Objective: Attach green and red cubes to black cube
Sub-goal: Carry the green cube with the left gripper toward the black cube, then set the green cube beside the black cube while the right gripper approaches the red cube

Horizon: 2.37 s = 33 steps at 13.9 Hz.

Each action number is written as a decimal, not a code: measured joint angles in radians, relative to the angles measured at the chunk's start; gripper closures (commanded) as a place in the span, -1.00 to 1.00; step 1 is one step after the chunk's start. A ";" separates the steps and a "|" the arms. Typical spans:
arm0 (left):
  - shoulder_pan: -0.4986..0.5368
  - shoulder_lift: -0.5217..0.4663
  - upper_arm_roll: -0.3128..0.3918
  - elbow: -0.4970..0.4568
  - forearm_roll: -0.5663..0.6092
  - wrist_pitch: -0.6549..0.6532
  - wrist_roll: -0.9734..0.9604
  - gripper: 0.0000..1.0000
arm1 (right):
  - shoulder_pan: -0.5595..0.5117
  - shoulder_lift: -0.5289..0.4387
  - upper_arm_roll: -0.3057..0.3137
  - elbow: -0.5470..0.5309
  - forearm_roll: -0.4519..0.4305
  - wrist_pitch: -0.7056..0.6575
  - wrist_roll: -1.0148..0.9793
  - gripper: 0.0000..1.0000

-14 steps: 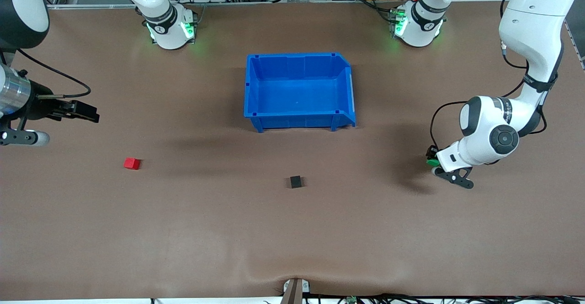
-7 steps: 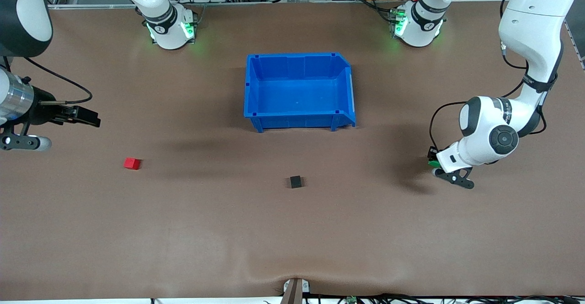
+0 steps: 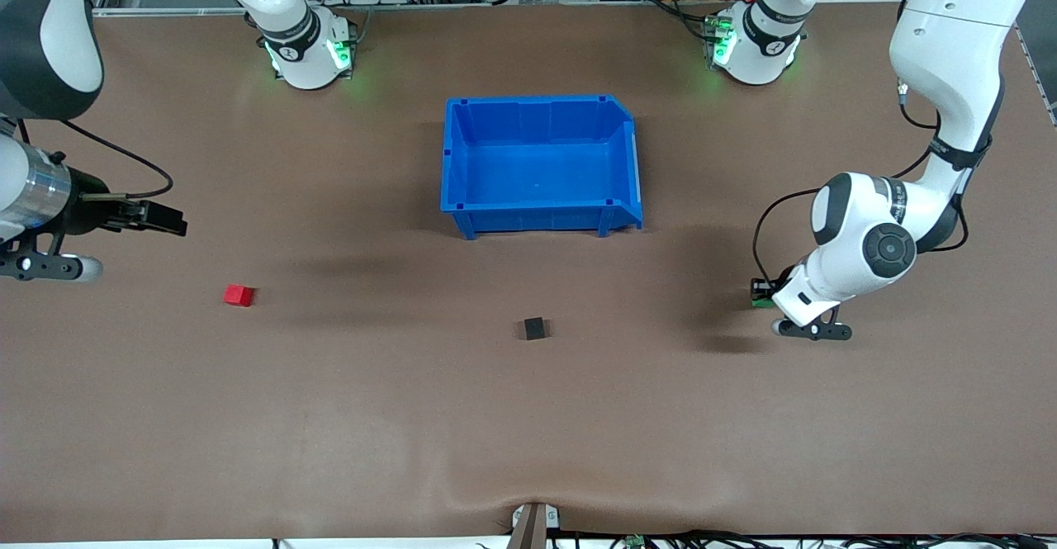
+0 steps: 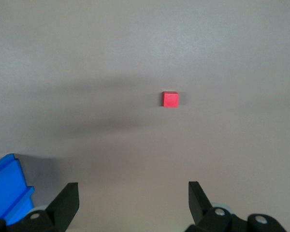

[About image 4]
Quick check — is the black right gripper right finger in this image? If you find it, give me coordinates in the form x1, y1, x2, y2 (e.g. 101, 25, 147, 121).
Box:
185, 181, 288, 232

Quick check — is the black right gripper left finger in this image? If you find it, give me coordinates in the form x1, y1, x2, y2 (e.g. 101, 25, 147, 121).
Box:
0, 182, 80, 232

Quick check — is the red cube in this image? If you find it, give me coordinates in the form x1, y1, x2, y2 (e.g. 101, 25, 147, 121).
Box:
162, 91, 179, 108

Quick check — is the blue plastic storage bin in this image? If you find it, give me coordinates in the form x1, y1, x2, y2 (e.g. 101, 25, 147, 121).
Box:
0, 153, 35, 227

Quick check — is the brown table mat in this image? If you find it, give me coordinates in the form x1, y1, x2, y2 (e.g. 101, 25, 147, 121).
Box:
0, 0, 290, 232

